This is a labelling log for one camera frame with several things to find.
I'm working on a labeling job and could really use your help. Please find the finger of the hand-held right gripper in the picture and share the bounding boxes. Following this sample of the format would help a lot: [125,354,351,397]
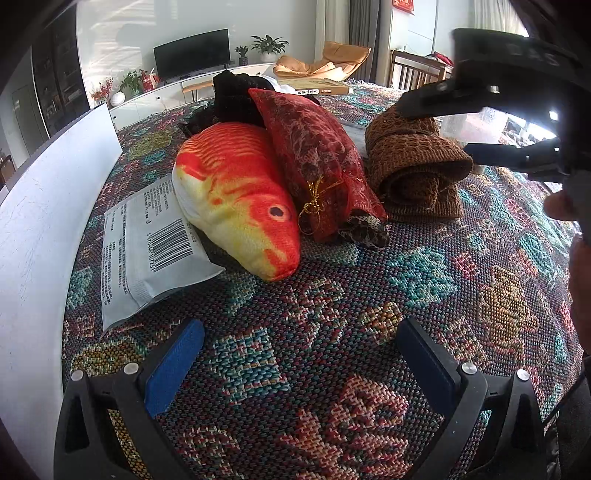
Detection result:
[396,78,502,120]
[463,137,561,174]

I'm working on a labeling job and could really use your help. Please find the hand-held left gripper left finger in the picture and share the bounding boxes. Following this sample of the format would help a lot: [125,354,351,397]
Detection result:
[54,318,205,480]

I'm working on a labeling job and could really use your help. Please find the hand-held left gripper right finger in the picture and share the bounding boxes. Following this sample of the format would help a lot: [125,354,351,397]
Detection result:
[396,316,548,480]

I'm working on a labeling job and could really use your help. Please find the brown knitted scarf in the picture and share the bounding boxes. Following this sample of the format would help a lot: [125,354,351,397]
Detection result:
[365,105,474,219]

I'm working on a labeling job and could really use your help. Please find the red mesh pouch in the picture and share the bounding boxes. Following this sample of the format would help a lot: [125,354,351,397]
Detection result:
[248,87,389,243]

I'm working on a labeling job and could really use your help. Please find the orange fish plush pillow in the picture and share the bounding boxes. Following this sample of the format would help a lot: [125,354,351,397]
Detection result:
[172,122,301,282]

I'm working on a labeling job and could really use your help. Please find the black fuzzy scarf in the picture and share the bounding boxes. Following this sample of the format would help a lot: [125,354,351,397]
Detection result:
[212,70,280,127]

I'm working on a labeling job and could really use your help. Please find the person's right forearm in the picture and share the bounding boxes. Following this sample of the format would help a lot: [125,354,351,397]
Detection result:
[568,233,591,356]

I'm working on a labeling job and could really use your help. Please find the person's right hand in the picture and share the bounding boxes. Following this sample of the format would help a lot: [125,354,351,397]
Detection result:
[544,190,580,223]

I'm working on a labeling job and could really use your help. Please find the wooden chair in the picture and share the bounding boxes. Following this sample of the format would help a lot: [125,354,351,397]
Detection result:
[389,50,455,90]

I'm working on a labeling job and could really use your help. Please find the grey curtain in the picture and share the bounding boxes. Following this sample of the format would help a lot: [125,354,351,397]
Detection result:
[323,0,389,86]

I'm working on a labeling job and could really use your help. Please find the orange lounge chair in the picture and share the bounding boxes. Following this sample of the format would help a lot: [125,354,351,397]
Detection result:
[272,41,371,81]

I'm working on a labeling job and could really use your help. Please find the white barcode packet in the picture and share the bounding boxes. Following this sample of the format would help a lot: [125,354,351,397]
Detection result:
[100,174,226,332]

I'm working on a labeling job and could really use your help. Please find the flat yellow box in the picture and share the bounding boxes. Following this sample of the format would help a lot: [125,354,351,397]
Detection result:
[277,76,354,96]

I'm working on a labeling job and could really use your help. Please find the patterned woven blanket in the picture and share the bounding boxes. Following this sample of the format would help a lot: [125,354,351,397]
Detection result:
[62,83,585,480]

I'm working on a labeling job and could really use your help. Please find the leopard print cloth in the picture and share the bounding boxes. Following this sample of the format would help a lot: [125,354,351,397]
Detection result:
[341,213,391,250]

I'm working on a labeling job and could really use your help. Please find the large potted plant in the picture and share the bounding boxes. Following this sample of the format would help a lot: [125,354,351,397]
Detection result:
[250,34,289,63]

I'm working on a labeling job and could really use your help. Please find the white board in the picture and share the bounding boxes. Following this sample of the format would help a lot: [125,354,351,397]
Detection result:
[0,102,123,462]

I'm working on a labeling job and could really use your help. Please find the wooden bench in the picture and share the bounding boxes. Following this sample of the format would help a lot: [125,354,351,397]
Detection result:
[182,78,218,100]

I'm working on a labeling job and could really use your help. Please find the black television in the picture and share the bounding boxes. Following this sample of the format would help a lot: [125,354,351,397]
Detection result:
[153,28,230,86]

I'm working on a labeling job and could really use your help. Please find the white tv cabinet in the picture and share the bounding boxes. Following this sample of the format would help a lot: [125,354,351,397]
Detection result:
[108,62,278,132]

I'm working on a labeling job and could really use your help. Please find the white vase with red flowers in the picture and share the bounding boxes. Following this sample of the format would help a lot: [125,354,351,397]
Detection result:
[91,78,126,108]

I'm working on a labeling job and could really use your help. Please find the leafy green plant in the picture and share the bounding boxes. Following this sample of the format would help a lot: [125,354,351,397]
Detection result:
[119,69,145,97]

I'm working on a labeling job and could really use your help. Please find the dark cabinet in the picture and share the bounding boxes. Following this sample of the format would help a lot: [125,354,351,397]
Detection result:
[11,4,90,153]

